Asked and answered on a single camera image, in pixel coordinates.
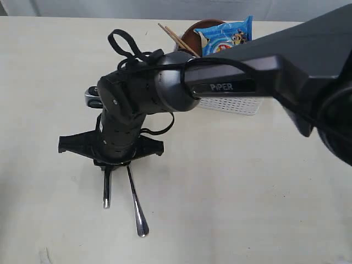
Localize upper brown wooden chopstick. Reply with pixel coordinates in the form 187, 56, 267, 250
157, 23, 200, 58

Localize brown round plate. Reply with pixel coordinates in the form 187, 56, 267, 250
181, 19, 224, 57

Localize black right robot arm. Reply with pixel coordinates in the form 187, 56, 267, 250
58, 4, 351, 167

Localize stainless steel table knife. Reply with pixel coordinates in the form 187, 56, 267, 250
103, 167, 112, 209

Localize brown wooden chopstick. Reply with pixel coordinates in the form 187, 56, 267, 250
164, 26, 192, 53
157, 23, 200, 58

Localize white plastic perforated basket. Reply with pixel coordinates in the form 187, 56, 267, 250
197, 97, 263, 116

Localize lower brown wooden chopstick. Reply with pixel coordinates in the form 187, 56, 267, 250
164, 26, 192, 53

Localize stainless steel fork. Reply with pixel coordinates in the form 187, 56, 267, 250
126, 165, 150, 238

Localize blue Lays chips bag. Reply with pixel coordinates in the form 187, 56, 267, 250
194, 15, 253, 57

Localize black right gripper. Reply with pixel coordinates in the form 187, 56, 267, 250
58, 104, 165, 166

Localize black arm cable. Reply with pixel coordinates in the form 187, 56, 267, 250
107, 29, 352, 138

